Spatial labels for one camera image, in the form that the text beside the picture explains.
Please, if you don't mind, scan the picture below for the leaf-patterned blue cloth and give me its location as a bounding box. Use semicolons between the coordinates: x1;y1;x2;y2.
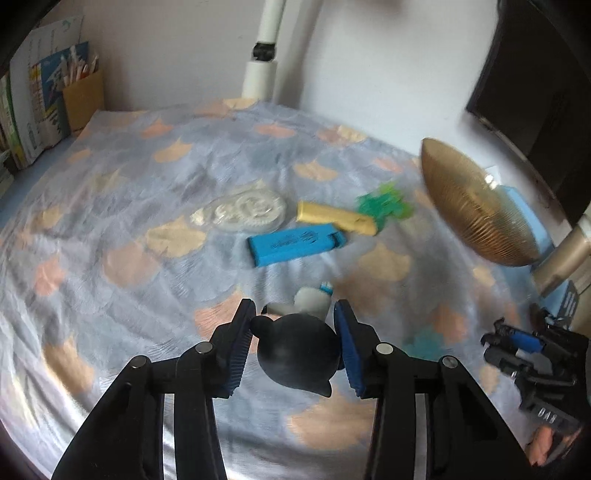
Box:
0;98;555;480

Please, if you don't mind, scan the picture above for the small white tube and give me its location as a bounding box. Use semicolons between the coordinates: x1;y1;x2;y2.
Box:
270;282;334;324

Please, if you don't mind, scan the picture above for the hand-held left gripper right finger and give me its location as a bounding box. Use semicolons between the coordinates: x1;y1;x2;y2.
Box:
333;298;529;480

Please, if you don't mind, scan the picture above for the row of upright books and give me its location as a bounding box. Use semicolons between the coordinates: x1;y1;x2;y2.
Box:
0;14;90;174

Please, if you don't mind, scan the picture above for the blue rectangular box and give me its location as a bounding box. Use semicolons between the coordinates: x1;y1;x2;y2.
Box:
247;223;346;268

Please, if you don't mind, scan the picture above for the person's right hand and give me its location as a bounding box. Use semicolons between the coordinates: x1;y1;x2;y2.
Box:
529;425;559;467

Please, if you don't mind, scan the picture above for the green plastic toy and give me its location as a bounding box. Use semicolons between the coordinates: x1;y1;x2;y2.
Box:
355;182;414;229

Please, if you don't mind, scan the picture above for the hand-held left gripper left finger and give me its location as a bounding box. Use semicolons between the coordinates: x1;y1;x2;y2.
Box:
52;298;256;480

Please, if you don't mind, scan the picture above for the gold thermos bottle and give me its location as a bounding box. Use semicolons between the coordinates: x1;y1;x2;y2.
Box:
530;225;591;298

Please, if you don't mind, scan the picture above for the white desk lamp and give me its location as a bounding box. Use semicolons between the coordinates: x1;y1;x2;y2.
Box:
241;0;289;101

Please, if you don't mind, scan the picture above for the black rubber air blower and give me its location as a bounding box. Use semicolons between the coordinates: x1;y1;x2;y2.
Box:
249;313;343;398

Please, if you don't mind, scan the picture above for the bunch of pencils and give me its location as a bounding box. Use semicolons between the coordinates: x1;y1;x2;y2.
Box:
60;44;100;86

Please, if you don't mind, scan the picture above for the clear plastic gear disc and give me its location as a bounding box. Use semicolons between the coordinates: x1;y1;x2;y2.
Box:
190;182;288;233

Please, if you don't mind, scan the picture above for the teal plastic toy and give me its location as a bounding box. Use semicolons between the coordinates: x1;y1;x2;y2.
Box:
406;330;446;363

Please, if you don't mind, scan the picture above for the black flat screen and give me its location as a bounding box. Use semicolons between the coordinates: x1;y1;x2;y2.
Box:
465;0;591;227

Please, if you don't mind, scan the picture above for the yellow bar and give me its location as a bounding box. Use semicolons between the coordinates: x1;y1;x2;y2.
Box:
296;200;377;237

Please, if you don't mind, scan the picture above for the tan pen holder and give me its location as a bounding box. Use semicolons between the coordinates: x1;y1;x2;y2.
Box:
62;69;105;132

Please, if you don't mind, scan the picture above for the amber ribbed glass bowl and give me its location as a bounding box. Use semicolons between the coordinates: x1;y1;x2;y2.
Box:
420;137;542;267

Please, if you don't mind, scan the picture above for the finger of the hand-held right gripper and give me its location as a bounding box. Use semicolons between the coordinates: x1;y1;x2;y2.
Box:
484;348;555;381
481;320;542;354

